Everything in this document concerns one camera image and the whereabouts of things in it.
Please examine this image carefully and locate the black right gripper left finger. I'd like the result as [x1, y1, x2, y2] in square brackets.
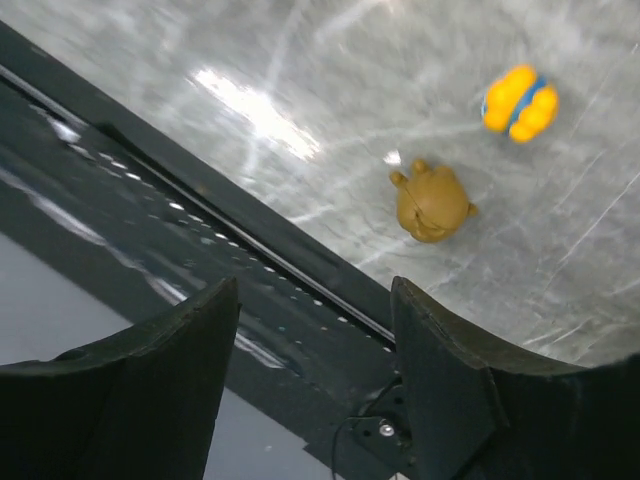
[1, 278, 239, 479]

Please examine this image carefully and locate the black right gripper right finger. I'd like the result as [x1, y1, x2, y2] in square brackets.
[390, 277, 639, 479]

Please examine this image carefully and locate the olive brown pink toy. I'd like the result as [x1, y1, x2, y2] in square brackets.
[389, 159, 478, 244]

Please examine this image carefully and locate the small yellow blue toy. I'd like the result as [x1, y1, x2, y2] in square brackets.
[481, 64, 559, 143]

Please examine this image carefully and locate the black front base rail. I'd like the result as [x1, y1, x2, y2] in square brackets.
[1, 26, 416, 479]

